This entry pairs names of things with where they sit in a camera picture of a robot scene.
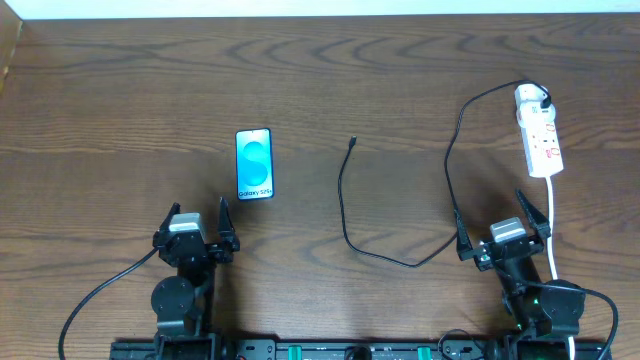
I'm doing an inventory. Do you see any blue Galaxy smartphone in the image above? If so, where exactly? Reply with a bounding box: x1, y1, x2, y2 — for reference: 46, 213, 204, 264
235, 128, 275, 201

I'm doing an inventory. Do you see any white USB charger adapter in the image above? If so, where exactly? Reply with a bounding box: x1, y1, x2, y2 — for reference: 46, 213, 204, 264
514, 83, 556, 128

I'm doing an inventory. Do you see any black USB charging cable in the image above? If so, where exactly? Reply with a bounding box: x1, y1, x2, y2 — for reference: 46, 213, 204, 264
337, 79, 553, 269

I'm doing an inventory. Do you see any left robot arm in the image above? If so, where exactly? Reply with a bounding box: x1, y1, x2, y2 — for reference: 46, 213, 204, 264
151, 199, 240, 359

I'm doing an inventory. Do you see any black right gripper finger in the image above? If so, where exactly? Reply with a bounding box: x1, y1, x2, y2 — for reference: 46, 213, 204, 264
515, 189, 551, 239
454, 209, 473, 261

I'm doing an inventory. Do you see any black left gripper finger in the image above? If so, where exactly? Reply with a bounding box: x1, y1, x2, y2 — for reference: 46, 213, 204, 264
217, 197, 237, 245
158, 202, 180, 233

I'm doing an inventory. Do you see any white power strip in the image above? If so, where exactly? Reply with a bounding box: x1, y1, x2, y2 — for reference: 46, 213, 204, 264
521, 120, 564, 178

